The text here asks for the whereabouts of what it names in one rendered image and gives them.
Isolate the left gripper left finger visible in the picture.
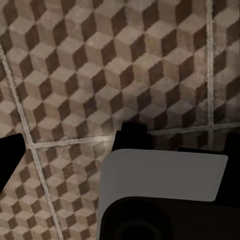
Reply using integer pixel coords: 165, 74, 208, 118
0, 133, 26, 193

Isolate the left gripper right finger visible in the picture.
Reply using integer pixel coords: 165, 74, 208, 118
224, 133, 240, 173

